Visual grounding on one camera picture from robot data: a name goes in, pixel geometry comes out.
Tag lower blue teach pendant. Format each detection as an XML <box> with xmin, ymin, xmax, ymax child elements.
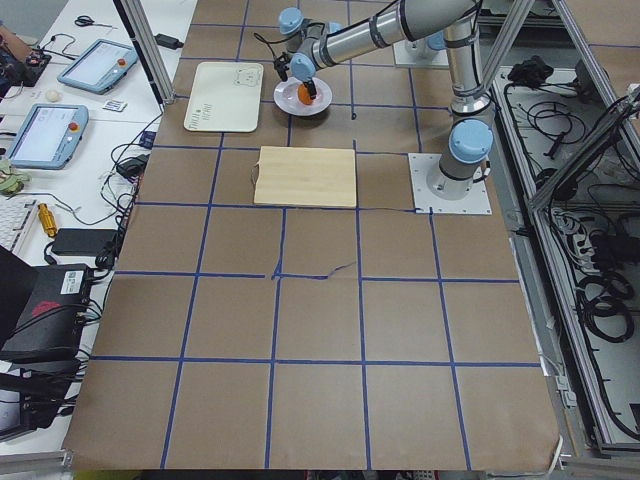
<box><xmin>7</xmin><ymin>104</ymin><xmax>89</xmax><ymax>170</ymax></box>

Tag black scissors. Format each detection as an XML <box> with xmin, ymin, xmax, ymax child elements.
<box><xmin>74</xmin><ymin>15</ymin><xmax>115</xmax><ymax>29</ymax></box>

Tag orange fruit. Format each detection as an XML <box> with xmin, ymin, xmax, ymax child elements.
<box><xmin>297</xmin><ymin>83</ymin><xmax>314</xmax><ymax>106</ymax></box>

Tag cream round ball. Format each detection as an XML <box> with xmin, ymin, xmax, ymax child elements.
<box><xmin>45</xmin><ymin>90</ymin><xmax>61</xmax><ymax>102</ymax></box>

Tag black electronics box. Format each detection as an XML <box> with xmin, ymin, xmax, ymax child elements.
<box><xmin>1</xmin><ymin>263</ymin><xmax>94</xmax><ymax>364</ymax></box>

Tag black power adapter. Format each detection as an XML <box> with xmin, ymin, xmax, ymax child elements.
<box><xmin>154</xmin><ymin>33</ymin><xmax>184</xmax><ymax>50</ymax></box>

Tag gold metal cylinder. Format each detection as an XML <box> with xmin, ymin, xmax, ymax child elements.
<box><xmin>37</xmin><ymin>203</ymin><xmax>58</xmax><ymax>238</ymax></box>

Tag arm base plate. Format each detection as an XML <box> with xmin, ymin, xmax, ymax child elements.
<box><xmin>393</xmin><ymin>39</ymin><xmax>449</xmax><ymax>70</ymax></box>
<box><xmin>408</xmin><ymin>153</ymin><xmax>492</xmax><ymax>215</ymax></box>

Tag wooden cutting board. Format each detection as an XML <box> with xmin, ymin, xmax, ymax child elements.
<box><xmin>254</xmin><ymin>146</ymin><xmax>357</xmax><ymax>208</ymax></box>

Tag blue teach pendant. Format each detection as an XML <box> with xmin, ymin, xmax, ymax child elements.
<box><xmin>57</xmin><ymin>39</ymin><xmax>138</xmax><ymax>94</ymax></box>
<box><xmin>7</xmin><ymin>104</ymin><xmax>89</xmax><ymax>170</ymax></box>

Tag upper blue teach pendant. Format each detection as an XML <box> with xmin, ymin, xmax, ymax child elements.
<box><xmin>57</xmin><ymin>39</ymin><xmax>138</xmax><ymax>94</ymax></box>

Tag small white card box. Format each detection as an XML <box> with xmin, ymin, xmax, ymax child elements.
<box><xmin>103</xmin><ymin>100</ymin><xmax>127</xmax><ymax>112</ymax></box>

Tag aluminium frame post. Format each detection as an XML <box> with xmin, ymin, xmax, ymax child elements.
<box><xmin>113</xmin><ymin>0</ymin><xmax>175</xmax><ymax>106</ymax></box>

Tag white round plate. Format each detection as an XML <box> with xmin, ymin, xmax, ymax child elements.
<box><xmin>273</xmin><ymin>77</ymin><xmax>333</xmax><ymax>117</ymax></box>

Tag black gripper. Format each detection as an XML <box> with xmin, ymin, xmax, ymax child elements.
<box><xmin>273</xmin><ymin>52</ymin><xmax>317</xmax><ymax>102</ymax></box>

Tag cream rectangular tray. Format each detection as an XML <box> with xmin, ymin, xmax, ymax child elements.
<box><xmin>183</xmin><ymin>62</ymin><xmax>264</xmax><ymax>133</ymax></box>

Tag green plush toy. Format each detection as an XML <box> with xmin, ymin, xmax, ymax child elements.
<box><xmin>0</xmin><ymin>159</ymin><xmax>31</xmax><ymax>197</ymax></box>

